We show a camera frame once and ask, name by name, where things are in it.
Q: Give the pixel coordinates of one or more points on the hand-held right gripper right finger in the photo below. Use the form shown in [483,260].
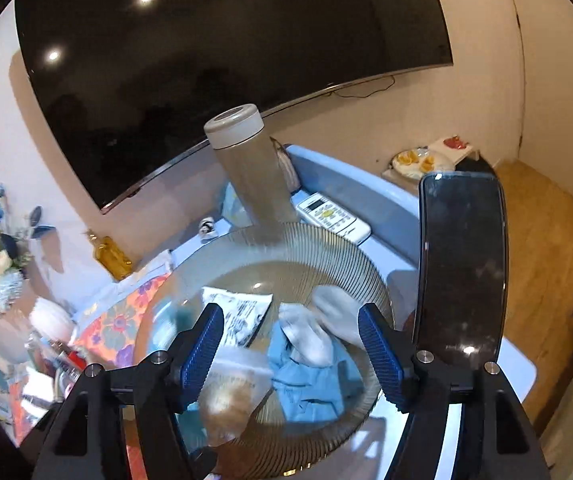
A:
[381,355]

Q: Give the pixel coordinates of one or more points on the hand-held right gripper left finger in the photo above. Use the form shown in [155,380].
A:
[201,355]

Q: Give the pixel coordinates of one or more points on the clear bag with beige item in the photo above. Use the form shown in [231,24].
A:
[236,400]

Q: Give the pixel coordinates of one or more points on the black and white printed packet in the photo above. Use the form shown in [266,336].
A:
[241,310]

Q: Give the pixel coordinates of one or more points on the white sock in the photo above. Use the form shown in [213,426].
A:
[339,310]
[309,340]

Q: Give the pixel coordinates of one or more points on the light blue cloth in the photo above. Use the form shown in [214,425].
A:
[311,390]

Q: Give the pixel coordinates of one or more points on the ribbed glass bowl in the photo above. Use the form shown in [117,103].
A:
[286,260]

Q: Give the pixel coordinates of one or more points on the floral tablecloth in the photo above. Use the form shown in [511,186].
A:
[116,320]

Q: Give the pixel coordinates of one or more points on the black smartphone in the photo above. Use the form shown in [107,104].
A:
[463,260]

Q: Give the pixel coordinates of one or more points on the small black and white figurine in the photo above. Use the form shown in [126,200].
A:
[209,226]

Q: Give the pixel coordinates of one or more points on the amber glass bottle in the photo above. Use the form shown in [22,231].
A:
[111,257]

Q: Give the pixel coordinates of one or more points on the white remote control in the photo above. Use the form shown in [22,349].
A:
[331,215]

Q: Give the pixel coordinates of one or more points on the light blue plastic bag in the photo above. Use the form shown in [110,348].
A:
[231,205]

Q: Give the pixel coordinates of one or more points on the white vase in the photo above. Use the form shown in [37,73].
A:
[51,322]

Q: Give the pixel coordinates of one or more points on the white plate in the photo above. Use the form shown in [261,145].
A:
[419,169]

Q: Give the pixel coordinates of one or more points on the beige thermos bottle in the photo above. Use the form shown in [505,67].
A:
[256,170]

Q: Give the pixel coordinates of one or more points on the orange fruit pieces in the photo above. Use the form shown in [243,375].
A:
[406,158]

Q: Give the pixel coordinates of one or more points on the white low stool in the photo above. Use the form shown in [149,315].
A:
[468,152]

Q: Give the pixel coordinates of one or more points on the red item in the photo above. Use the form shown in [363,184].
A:
[455,142]

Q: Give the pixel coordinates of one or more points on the black television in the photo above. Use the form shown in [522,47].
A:
[216,60]

